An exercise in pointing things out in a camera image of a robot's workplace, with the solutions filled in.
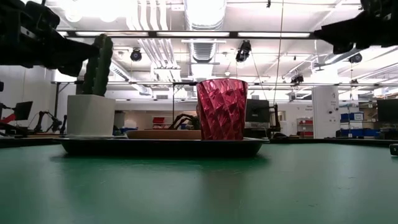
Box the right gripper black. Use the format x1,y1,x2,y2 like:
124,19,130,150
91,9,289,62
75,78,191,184
313,0,398,55

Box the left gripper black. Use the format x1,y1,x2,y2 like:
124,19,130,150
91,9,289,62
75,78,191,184
0,0,101,78

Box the brown wooden plate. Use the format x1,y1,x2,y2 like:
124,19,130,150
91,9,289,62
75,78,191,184
125,129,203,140

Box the red faceted plastic cup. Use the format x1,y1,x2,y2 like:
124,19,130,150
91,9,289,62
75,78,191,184
196,78,249,141

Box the dark serving tray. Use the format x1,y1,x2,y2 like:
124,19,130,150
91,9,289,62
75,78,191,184
57,136,270,157

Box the green cactus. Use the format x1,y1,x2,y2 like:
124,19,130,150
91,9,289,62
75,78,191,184
81,33,114,97

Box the white square plant pot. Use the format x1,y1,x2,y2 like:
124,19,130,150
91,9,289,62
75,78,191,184
65,94,116,138

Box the small black monitor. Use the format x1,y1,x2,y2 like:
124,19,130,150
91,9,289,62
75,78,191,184
12,100,34,121

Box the blue storage bin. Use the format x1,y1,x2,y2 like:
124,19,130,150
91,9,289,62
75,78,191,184
340,112,365,122
340,128,381,138

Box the black computer monitor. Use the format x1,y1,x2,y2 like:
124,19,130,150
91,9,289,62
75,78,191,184
245,98,271,123
376,98,398,124

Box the red shelf bins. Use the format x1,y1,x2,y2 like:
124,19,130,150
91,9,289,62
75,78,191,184
297,117,314,138

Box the black overhead rig beam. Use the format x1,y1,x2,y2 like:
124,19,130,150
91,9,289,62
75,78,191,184
57,29,318,40

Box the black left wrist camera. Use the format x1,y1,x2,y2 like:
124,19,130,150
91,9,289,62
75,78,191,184
24,0,62,30

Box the black metal stand frame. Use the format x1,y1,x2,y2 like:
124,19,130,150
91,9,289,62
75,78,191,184
172,81,200,120

